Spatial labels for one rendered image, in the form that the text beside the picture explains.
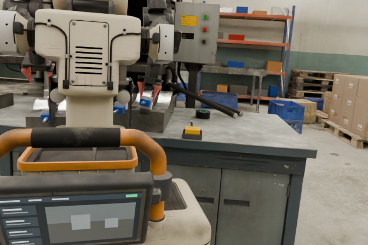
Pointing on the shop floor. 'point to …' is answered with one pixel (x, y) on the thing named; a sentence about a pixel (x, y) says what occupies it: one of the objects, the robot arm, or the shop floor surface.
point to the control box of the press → (195, 40)
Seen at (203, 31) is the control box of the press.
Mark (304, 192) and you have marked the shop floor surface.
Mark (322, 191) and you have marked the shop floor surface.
